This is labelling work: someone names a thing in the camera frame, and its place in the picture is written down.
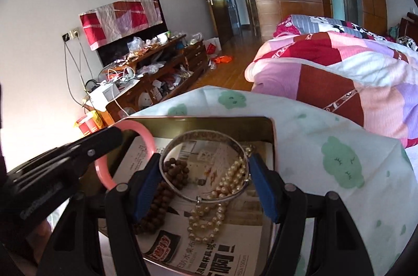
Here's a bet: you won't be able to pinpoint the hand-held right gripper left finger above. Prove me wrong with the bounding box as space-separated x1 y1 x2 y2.
37 152 164 276

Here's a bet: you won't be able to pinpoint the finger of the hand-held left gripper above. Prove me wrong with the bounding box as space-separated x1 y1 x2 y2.
63 126 124 169

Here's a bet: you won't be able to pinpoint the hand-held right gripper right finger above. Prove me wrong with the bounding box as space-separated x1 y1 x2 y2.
248 152 376 276

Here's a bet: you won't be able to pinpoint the pink bangle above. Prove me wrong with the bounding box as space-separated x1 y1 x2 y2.
94 119 154 191

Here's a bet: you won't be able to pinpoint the pearl necklace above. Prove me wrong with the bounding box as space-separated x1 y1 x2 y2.
188 145 257 245

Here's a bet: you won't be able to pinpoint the brown wooden bead bracelet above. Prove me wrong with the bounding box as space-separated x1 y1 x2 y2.
132 158 190 235

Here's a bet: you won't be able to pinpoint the silver bangle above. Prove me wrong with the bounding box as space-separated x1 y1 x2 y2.
159 130 253 202

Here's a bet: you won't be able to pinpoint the pink metal tin box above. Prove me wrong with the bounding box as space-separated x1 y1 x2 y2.
104 115 278 276

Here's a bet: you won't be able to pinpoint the person's left hand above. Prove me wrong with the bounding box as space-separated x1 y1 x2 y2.
24 219 54 267

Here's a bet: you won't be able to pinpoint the red yellow carton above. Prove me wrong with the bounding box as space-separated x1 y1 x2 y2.
76 109 109 137

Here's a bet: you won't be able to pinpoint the white box appliance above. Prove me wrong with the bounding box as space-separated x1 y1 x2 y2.
89 82 124 111

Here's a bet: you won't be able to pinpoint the white sheet with green clouds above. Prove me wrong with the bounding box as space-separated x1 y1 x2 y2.
98 85 415 276

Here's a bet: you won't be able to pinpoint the newspaper lining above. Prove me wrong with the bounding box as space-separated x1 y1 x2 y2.
113 136 274 276

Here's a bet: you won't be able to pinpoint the black television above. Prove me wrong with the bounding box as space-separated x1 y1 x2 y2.
97 0 169 68

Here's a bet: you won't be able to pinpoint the clear plastic bag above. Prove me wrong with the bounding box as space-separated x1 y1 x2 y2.
127 37 145 54

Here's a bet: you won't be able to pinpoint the red white television cover cloth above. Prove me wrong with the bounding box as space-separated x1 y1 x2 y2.
79 0 164 51

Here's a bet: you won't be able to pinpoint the wooden television cabinet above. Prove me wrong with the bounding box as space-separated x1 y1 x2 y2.
83 34 210 127

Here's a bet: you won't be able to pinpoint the orange plastic bag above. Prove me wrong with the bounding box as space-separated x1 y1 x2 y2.
209 55 233 69

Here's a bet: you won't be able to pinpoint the pink red patchwork quilt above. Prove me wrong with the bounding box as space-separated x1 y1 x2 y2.
245 31 418 149

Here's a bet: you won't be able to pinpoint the white paper bag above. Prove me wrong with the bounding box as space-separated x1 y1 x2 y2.
204 38 223 55

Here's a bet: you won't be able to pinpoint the striped floral quilt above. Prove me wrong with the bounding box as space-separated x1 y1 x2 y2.
274 14 404 42

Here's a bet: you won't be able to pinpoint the dark wooden door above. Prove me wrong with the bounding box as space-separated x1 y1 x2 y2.
196 0 236 47

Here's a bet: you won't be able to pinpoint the dark wooden headboard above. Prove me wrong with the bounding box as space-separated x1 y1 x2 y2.
399 12 418 36

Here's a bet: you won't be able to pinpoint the grey wall cables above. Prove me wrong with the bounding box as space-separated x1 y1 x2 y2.
63 38 95 107

